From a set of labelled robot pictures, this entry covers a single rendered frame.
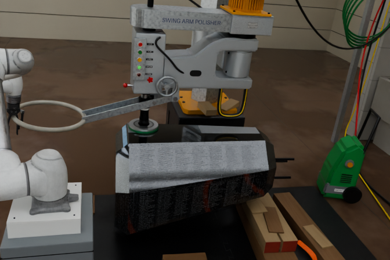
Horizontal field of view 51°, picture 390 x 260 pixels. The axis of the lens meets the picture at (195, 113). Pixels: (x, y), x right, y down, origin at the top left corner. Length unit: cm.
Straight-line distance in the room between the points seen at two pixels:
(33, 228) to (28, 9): 710
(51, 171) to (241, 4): 162
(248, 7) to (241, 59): 36
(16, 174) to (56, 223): 29
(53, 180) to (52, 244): 29
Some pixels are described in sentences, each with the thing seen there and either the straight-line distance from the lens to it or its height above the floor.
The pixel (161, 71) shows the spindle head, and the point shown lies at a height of 129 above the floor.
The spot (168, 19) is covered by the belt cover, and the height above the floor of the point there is 164.
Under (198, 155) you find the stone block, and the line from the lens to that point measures 285.
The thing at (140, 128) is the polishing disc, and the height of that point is 85.
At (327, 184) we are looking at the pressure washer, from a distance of 407.
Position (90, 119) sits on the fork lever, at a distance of 291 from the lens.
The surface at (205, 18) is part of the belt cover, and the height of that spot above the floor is 166.
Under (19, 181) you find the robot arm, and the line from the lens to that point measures 197.
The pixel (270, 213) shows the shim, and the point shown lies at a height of 26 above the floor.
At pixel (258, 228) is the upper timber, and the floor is 24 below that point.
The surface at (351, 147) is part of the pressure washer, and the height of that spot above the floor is 55.
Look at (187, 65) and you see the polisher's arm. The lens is 280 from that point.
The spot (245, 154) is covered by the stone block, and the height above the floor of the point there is 75.
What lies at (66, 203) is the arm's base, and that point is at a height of 91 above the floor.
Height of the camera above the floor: 212
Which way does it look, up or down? 23 degrees down
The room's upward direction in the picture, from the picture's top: 6 degrees clockwise
